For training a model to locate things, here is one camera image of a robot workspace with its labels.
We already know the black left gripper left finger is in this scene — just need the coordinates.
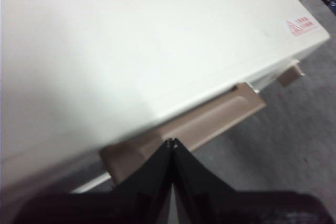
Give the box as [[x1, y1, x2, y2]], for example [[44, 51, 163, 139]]
[[13, 137, 174, 224]]

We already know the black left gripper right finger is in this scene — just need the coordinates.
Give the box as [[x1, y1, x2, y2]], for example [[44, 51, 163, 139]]
[[172, 137, 333, 224]]

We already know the oven door with beige handle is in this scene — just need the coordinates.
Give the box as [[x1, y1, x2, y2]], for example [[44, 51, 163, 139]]
[[70, 81, 266, 195]]

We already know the white Toshiba toaster oven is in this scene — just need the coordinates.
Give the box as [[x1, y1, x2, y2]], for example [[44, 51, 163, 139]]
[[0, 0, 330, 195]]

